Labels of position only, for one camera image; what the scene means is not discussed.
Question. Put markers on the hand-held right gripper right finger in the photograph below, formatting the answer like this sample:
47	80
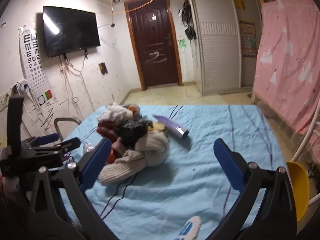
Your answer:
227	165

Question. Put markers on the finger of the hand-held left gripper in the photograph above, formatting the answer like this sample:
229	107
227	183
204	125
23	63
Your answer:
47	138
68	145

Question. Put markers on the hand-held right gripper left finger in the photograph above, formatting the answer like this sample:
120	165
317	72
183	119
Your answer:
96	160

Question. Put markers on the person's left forearm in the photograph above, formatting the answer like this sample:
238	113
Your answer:
12	212

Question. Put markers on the grey metal chair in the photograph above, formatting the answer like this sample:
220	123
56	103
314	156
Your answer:
58	127

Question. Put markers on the red knitted cloth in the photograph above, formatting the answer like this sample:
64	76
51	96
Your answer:
107	130

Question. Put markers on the light blue bedsheet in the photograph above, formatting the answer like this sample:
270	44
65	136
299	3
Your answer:
195	155

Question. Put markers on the black cloth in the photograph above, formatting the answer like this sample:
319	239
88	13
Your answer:
132	132

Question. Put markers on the white cloth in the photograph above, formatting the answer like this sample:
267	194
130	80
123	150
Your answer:
116	112

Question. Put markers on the purple tube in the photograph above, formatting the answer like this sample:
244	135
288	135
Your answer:
172	126

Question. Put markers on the eye chart poster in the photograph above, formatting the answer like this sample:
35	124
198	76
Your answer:
33	62

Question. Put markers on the pink printed curtain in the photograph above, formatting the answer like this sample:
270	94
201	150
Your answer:
287	62

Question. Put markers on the white slatted wardrobe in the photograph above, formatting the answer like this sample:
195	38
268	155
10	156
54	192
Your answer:
217	42

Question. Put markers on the colourful grid poster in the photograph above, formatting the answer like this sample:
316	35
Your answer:
248	40

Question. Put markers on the dark brown door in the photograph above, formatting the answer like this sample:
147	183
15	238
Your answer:
152	42

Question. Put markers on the hanging black bags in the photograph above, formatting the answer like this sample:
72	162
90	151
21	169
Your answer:
189	22

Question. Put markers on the yellow paper poster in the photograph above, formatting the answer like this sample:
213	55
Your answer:
239	4

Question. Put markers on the white wall outlet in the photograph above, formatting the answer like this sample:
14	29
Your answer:
3	102

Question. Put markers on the wooden bed frame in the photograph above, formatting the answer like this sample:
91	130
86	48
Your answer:
254	97

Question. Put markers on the white metal rail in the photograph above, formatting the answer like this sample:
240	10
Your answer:
306	140

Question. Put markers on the small dark wall picture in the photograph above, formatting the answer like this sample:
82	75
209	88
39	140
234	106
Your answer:
103	68

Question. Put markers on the black wall television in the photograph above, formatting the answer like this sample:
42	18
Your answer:
71	31

